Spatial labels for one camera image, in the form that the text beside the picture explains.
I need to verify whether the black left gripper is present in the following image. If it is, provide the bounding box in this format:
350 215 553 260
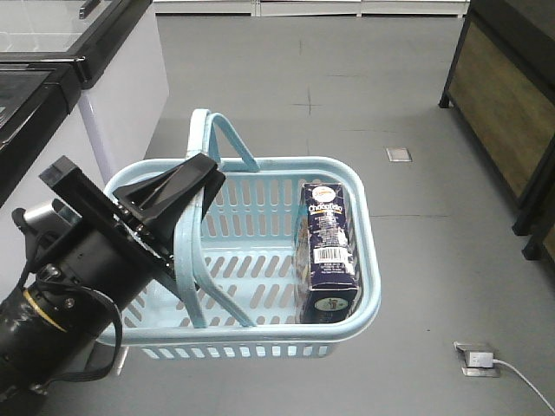
12 153 225 308

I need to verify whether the light blue plastic shopping basket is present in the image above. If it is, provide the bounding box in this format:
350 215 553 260
122 109 381 360

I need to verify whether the dark blue chocolate cookie box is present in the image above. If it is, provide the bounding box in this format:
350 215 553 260
293 183 360 324

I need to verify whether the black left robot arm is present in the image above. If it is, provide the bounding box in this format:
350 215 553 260
1 154 225 400

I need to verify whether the far white chest freezer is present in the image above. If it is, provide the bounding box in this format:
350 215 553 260
1 1 169 180

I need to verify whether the white chest freezer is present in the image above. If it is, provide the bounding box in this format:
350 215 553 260
1 64 105 297
1 1 169 180

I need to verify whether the near white chest freezer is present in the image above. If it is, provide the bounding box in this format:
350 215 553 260
1 64 105 297

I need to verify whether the small far floor socket plate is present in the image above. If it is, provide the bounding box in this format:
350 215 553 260
386 147 412 163

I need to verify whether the white shelf base row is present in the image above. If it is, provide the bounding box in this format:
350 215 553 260
153 0 470 17

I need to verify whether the wooden black-framed display stand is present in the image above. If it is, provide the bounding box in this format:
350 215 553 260
439 1 554 235

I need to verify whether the white power adapter plug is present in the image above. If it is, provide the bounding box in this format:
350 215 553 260
464 350 494 369

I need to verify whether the open steel floor socket box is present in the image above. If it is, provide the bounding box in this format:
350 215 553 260
454 341 500 378

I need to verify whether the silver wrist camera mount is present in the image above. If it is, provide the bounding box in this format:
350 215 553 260
23 198 82 234

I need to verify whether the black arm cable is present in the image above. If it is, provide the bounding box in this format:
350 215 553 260
16 255 124 383

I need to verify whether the white power cable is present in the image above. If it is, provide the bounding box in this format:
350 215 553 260
491 358 555 415

